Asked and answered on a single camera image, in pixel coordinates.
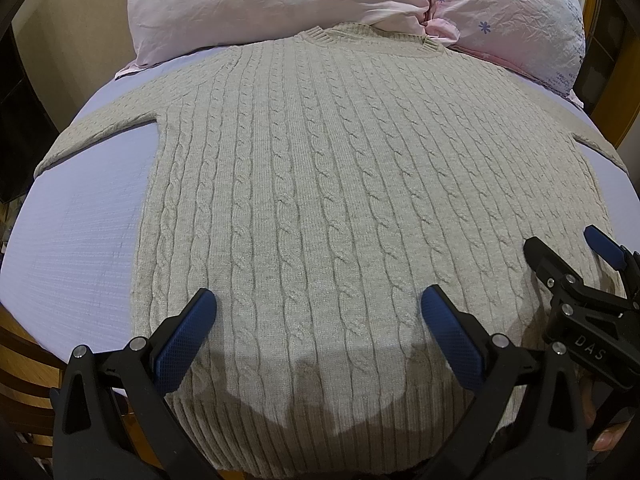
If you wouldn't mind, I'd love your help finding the beige cable knit sweater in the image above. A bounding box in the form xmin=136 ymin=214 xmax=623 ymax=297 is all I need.
xmin=37 ymin=24 xmax=622 ymax=478

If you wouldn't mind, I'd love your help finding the person's right hand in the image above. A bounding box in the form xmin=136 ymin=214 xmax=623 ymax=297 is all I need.
xmin=579 ymin=376 xmax=631 ymax=453

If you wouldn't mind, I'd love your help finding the lavender bed sheet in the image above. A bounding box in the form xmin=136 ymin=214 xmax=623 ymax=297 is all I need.
xmin=0 ymin=45 xmax=640 ymax=395

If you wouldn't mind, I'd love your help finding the pink floral pillow right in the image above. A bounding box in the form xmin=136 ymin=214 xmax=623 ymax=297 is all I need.
xmin=425 ymin=0 xmax=586 ymax=98

